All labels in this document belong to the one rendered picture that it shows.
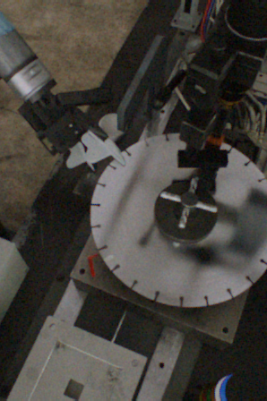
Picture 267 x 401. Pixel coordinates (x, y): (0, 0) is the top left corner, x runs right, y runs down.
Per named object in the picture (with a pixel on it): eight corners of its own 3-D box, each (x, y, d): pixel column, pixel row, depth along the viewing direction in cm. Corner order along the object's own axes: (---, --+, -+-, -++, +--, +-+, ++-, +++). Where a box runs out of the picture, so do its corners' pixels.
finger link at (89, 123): (104, 152, 86) (71, 126, 89) (110, 146, 87) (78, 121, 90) (102, 138, 82) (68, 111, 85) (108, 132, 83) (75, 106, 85)
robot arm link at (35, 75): (33, 64, 89) (44, 52, 82) (48, 84, 90) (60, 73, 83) (3, 88, 87) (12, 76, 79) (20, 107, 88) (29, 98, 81)
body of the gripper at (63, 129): (55, 159, 91) (13, 110, 87) (86, 132, 94) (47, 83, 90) (66, 156, 84) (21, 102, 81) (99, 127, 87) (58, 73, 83)
